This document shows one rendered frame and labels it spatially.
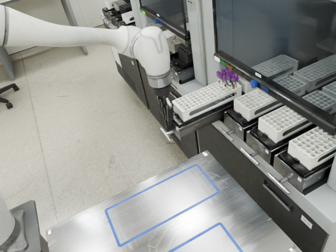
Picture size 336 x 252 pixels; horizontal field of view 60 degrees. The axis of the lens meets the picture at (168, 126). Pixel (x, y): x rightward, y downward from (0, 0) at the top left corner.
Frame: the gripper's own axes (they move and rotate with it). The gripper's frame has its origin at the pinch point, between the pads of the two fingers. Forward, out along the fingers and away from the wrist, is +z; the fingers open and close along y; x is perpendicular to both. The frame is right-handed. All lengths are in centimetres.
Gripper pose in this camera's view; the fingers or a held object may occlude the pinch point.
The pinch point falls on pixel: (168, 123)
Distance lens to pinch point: 124.4
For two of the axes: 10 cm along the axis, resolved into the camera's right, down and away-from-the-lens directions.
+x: -8.9, 3.9, -2.5
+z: 1.5, 7.5, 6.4
